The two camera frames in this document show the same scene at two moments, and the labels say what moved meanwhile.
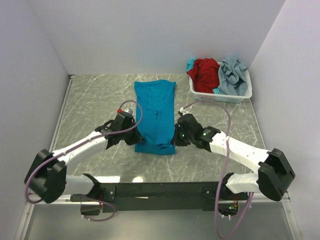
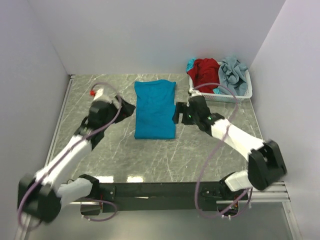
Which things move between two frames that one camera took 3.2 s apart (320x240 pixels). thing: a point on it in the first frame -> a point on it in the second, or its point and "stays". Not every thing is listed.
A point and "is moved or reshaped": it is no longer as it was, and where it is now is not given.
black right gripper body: x=178 y=135 -> x=183 y=113
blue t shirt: x=156 y=98 is moved or reshaped
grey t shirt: x=232 y=79 stays
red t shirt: x=205 y=75 stays
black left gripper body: x=135 y=135 -> x=119 y=109
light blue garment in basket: x=190 y=64 stays
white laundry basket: x=216 y=98 stays
